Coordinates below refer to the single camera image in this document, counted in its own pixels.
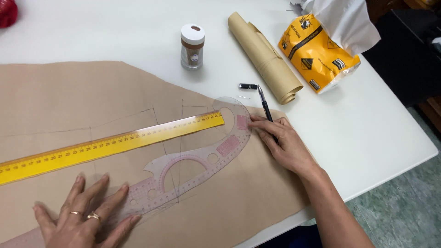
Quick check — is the white tissue sheet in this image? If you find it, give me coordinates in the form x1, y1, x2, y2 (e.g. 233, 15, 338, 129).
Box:
289, 0, 381, 57

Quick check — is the red object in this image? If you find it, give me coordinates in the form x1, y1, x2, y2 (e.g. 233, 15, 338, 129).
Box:
0, 0, 18, 29

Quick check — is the person's left hand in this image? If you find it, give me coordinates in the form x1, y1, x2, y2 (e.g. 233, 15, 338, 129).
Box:
33, 173, 142, 248

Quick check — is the yellow tissue packet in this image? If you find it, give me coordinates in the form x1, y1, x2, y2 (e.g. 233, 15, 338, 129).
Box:
278, 14, 362, 94

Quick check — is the black pen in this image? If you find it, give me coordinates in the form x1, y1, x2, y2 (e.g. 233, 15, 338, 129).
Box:
258, 85, 279, 144

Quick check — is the transparent pink curve ruler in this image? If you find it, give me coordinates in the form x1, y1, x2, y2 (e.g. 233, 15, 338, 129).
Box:
114, 97, 253, 225

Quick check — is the brown wooden furniture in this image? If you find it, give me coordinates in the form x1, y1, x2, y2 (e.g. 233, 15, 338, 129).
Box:
417, 96, 441, 133

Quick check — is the long yellow ruler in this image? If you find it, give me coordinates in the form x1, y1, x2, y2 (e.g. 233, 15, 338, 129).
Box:
0, 111, 225, 186

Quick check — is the person's right hand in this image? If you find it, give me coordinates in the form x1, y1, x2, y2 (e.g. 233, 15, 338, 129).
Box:
248, 115, 319, 177

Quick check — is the rolled brown paper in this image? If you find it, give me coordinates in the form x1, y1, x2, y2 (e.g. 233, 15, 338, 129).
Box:
227, 12, 304, 105

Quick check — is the person's dark blue clothing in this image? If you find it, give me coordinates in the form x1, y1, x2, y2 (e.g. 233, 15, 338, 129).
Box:
258, 224, 322, 248

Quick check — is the clear jar with white lid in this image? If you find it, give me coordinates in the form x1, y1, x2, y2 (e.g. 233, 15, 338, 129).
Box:
180, 24, 206, 71

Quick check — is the brown pattern paper sheet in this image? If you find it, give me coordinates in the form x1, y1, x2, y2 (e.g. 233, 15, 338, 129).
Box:
0, 61, 311, 248

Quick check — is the black furniture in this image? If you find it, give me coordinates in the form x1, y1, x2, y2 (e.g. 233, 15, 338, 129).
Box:
362, 0, 441, 108

